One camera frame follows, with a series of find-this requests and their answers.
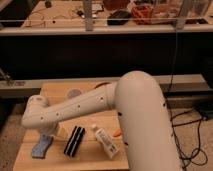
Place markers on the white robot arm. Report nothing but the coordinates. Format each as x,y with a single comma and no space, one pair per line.
142,113

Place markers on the orange bowl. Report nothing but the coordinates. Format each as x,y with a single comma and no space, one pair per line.
101,84

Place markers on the orange toy carrot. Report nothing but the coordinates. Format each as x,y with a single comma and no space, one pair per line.
117,133

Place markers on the white tube bottle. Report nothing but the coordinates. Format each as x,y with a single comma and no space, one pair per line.
105,140

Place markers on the black object on bench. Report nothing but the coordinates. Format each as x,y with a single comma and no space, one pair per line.
119,17

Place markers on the orange crate on bench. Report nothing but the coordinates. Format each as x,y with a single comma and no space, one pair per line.
141,14

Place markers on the metal clamp at left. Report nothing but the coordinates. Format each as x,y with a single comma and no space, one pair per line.
8,79

